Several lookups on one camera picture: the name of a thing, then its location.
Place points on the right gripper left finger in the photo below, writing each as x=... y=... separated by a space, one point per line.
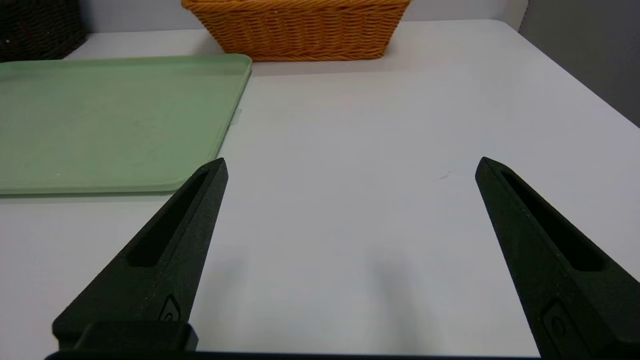
x=160 y=275

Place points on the dark brown wicker basket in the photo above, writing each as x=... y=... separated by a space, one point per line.
x=35 y=30

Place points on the orange wicker basket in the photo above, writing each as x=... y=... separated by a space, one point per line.
x=300 y=35

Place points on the green plastic tray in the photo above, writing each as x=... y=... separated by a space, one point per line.
x=110 y=125

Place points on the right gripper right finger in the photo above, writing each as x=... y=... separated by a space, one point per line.
x=560 y=270

